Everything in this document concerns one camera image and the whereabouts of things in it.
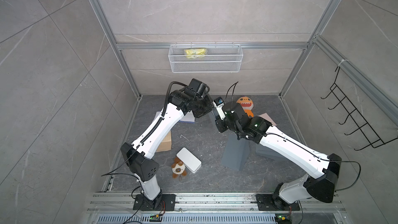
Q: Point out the brown white dog plush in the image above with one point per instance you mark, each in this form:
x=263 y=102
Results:
x=178 y=168

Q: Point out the grey envelope front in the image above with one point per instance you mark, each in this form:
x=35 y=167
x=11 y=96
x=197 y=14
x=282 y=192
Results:
x=269 y=153

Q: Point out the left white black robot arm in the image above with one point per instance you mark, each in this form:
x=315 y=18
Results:
x=180 y=99

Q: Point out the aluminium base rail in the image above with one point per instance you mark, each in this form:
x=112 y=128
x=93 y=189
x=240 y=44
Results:
x=210 y=208

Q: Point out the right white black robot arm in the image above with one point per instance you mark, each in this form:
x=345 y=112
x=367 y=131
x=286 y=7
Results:
x=322 y=171

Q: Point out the grey envelope gold rose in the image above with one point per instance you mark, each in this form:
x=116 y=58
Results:
x=235 y=153

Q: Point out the white wire mesh basket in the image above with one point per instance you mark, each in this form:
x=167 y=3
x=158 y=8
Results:
x=226 y=58

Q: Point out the white blue bordered letter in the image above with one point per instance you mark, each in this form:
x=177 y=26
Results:
x=158 y=114

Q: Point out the yellow packet in basket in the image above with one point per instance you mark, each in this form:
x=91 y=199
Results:
x=194 y=53

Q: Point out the white rectangular box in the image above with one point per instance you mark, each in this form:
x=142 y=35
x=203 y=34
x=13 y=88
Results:
x=189 y=159

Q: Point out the orange shark plush toy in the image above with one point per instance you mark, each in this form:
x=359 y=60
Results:
x=247 y=104

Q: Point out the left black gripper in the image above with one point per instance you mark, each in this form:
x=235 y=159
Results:
x=208 y=107

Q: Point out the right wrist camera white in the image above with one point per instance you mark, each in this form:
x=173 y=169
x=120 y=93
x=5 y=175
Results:
x=218 y=104

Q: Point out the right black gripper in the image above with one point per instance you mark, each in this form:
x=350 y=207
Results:
x=220 y=127

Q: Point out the black wire hook rack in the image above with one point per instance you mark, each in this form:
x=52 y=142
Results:
x=370 y=136

